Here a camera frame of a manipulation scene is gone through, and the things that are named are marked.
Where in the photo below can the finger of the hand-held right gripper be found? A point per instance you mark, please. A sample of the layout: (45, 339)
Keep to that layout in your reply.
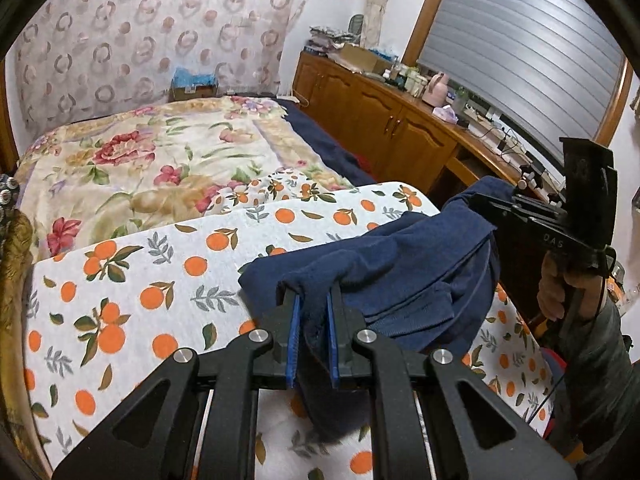
(520, 212)

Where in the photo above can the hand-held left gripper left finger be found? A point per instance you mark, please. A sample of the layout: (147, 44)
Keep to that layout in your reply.
(294, 340)

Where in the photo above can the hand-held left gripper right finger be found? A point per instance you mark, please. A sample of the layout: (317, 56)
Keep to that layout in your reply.
(332, 345)

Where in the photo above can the navy t-shirt with orange print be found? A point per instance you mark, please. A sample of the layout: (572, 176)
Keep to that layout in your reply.
(400, 260)

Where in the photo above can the person's right forearm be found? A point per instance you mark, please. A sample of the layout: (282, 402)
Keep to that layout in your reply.
(600, 385)

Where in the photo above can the person's right hand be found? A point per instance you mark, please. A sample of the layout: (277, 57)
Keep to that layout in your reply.
(551, 285)

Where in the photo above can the white power strip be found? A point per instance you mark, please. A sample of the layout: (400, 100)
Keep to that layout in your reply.
(507, 144)

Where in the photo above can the purple tissue pack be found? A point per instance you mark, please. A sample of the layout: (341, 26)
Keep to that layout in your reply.
(445, 112)

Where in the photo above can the pink kettle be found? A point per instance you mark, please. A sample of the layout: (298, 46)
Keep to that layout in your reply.
(437, 87)

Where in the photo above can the white orange-fruit print blanket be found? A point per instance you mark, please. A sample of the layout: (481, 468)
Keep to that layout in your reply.
(150, 270)

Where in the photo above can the grey window shutter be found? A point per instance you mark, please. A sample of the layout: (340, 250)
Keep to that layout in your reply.
(525, 45)

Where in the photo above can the red bed sheet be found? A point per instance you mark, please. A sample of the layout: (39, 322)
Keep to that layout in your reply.
(360, 162)

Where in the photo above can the white jar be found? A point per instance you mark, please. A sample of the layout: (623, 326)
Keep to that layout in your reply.
(414, 81)

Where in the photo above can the red cloth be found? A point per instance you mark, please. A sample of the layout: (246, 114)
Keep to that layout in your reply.
(552, 385)

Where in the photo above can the wooden sideboard cabinet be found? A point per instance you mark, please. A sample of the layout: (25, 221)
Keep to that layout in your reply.
(375, 110)

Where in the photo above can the navy blanket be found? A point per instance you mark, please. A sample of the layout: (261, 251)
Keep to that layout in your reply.
(320, 145)

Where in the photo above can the open cardboard box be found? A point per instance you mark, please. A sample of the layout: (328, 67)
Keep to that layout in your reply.
(360, 57)

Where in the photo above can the cream floral quilt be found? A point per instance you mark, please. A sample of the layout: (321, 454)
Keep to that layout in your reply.
(150, 160)

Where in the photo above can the small desk fan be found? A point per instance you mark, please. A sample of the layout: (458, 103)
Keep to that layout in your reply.
(355, 24)

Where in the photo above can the pile of grey packets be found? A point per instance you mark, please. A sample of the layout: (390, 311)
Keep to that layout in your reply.
(327, 37)

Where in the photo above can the small brown cardboard box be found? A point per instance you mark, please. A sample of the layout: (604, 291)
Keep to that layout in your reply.
(192, 93)

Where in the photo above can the golden brown cloth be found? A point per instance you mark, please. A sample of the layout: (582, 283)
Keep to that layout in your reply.
(12, 270)

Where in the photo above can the wooden window frame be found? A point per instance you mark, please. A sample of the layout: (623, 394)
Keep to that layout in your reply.
(430, 5)

